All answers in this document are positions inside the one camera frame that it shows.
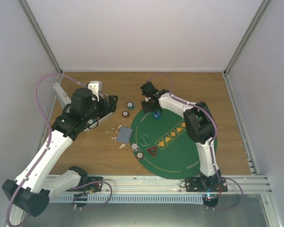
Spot blue small blind button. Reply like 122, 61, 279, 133
153, 112, 161, 120

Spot red black 100 chip stack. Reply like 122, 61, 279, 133
122, 111, 130, 118

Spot blue green 50 chip stack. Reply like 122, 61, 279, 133
126, 102, 134, 110

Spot clear round dealer button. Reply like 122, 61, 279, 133
139, 135, 151, 147

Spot black red triangular all-in button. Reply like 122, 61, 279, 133
146, 146, 158, 157

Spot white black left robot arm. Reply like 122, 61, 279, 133
2, 88, 118, 217

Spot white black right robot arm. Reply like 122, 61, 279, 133
141, 81, 221, 192

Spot silver aluminium poker case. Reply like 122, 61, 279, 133
52, 83, 113, 136

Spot blue playing card deck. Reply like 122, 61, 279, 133
116, 127, 133, 144

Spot round green poker mat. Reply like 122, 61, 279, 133
130, 104, 218, 180

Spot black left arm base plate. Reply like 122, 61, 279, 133
67, 176, 103, 192

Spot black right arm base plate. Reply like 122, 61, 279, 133
184, 177, 228, 192

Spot grey slotted cable duct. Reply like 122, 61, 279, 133
50, 194, 203, 204

